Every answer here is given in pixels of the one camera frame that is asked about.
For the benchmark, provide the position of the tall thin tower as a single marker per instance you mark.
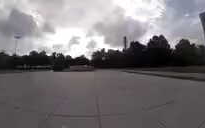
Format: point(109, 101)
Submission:
point(125, 42)

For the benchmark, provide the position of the grey concrete paved ground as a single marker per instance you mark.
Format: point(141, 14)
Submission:
point(123, 96)

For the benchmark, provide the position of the row of dark trees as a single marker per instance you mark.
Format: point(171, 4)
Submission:
point(156, 53)

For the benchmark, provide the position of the grass strip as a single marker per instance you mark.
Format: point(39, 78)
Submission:
point(186, 72)

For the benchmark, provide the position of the floodlight mast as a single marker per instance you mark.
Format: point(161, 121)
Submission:
point(16, 45)

